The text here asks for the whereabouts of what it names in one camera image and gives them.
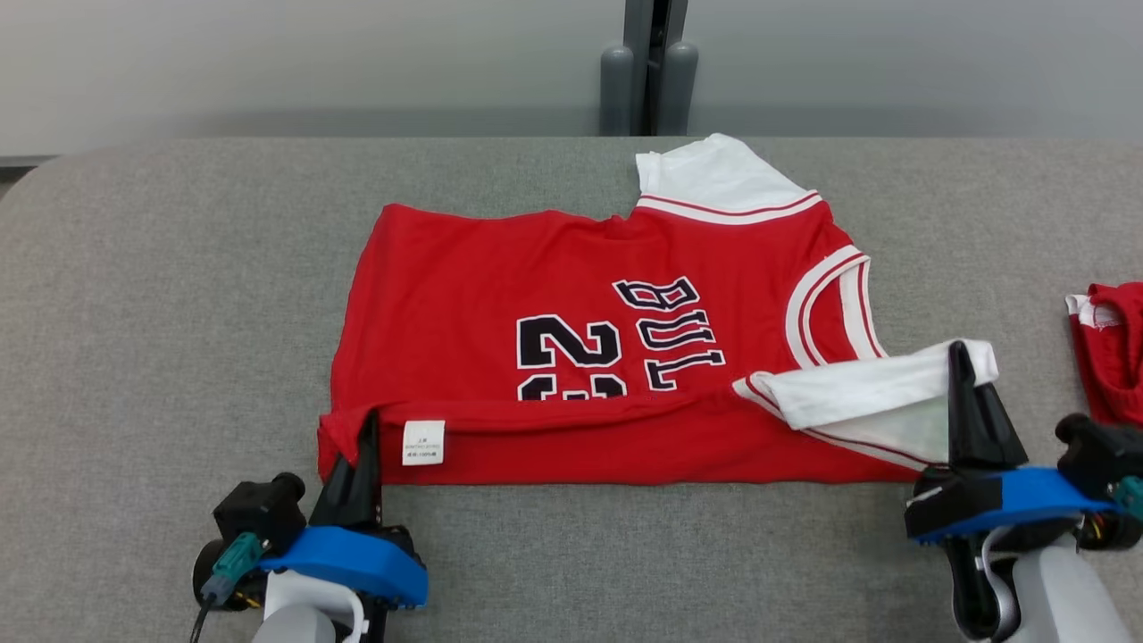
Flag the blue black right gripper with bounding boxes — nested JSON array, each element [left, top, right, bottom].
[[904, 339, 1119, 547]]

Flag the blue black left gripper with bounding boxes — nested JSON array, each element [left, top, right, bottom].
[[192, 409, 430, 617]]

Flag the red shorts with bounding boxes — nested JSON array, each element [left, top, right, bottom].
[[1064, 281, 1143, 429]]

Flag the red white basketball jersey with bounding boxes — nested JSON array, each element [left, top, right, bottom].
[[316, 133, 1000, 489]]

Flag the teal left cable connector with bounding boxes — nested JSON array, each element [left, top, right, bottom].
[[200, 532, 266, 608]]

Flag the teal cable connector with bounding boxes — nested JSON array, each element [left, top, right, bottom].
[[200, 532, 266, 608], [1111, 475, 1143, 521]]

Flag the teal right cable connector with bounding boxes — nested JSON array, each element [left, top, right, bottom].
[[1111, 475, 1143, 521]]

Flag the grey partition post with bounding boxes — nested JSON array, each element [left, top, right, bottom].
[[599, 0, 700, 138]]

